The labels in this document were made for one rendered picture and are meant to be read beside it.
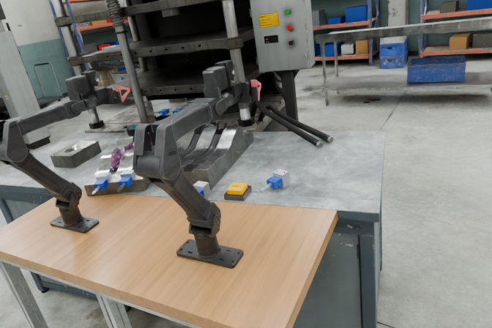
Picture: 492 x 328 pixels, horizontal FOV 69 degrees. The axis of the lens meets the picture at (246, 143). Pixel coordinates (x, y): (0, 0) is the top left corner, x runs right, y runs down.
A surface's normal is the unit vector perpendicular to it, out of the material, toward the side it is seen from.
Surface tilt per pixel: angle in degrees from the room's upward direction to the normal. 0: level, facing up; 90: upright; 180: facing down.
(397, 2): 90
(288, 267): 0
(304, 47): 90
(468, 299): 0
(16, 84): 90
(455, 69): 91
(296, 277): 0
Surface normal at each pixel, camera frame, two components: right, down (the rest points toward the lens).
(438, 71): -0.46, 0.44
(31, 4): 0.84, 0.08
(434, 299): -0.15, -0.92
